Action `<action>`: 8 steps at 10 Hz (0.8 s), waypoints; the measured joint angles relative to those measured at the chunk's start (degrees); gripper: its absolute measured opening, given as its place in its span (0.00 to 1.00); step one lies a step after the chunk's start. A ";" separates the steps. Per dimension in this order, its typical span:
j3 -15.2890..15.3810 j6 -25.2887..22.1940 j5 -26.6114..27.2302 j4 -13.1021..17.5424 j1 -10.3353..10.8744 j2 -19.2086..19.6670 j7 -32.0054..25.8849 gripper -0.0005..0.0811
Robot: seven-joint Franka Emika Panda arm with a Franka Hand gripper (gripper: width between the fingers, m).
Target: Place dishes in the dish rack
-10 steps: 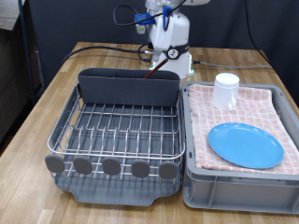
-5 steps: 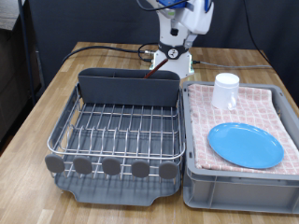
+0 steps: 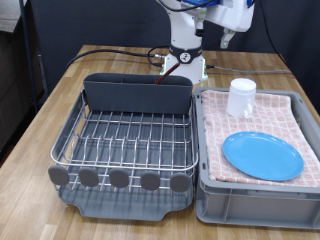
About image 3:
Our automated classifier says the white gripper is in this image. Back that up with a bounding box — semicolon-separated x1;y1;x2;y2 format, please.
203;0;255;50

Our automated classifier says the white mug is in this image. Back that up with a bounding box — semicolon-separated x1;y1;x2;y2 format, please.
225;78;257;119

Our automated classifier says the blue plate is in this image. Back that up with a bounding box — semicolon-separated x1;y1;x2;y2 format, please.
222;130;305;182

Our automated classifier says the grey dish drying rack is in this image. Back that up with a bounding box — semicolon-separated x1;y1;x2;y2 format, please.
53;89;196;222

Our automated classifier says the pink checkered towel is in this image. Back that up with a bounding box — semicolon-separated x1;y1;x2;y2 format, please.
200;89;320;188

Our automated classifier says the dark grey cutlery holder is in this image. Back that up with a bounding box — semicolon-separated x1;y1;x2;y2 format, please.
83;72;195;116

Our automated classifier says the grey plastic crate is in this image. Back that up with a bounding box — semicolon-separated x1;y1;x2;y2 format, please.
194;86;320;230

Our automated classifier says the black metal pole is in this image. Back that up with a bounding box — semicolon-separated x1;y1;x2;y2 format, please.
18;0;39;113

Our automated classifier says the dark cabinet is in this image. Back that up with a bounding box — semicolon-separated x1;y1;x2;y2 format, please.
0;0;44;161

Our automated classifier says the thin grey cable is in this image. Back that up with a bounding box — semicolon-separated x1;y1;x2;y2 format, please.
206;64;291;74

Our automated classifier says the black hanging cable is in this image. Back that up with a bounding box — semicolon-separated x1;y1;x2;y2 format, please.
258;0;298;79

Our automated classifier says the wrist camera on blue mount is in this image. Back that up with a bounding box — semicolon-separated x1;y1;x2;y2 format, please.
181;0;221;8

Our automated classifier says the black camera cable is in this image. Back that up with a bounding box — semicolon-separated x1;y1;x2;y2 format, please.
158;0;218;13

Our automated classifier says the thick black table cable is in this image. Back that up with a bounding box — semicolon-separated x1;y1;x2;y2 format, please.
64;45;172;71

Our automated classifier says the metal wire dish rack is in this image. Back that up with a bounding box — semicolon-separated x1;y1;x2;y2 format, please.
47;89;200;198

